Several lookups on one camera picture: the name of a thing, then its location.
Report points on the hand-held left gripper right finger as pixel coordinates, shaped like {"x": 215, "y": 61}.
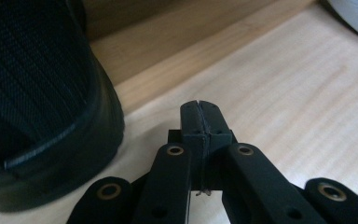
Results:
{"x": 216, "y": 124}

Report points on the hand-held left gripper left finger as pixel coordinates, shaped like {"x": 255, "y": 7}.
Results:
{"x": 192, "y": 124}

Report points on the black mesh shoe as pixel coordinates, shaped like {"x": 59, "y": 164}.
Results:
{"x": 43, "y": 77}

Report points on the black canvas sneaker white laces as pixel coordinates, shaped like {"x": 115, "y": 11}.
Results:
{"x": 357, "y": 15}

